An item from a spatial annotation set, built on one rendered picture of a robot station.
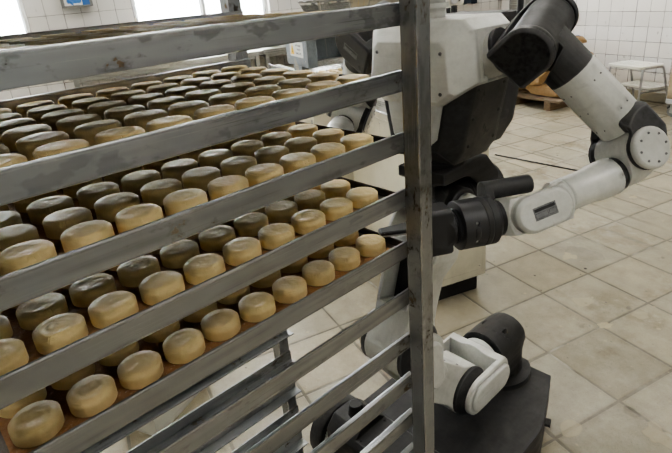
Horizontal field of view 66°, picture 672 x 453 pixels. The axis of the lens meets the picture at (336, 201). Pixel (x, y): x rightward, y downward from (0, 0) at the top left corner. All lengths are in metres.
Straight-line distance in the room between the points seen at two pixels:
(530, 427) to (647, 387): 0.62
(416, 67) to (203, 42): 0.31
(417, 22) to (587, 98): 0.43
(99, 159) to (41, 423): 0.29
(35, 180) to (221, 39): 0.22
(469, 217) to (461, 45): 0.34
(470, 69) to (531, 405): 1.07
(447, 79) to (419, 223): 0.34
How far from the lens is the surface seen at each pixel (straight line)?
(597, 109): 1.07
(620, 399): 2.11
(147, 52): 0.53
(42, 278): 0.54
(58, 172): 0.51
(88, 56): 0.51
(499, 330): 1.71
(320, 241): 0.70
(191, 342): 0.68
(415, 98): 0.75
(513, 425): 1.69
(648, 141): 1.08
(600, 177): 1.05
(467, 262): 2.42
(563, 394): 2.07
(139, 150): 0.53
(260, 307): 0.72
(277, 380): 0.74
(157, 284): 0.64
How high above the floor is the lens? 1.36
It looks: 22 degrees down
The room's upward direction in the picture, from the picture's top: 5 degrees counter-clockwise
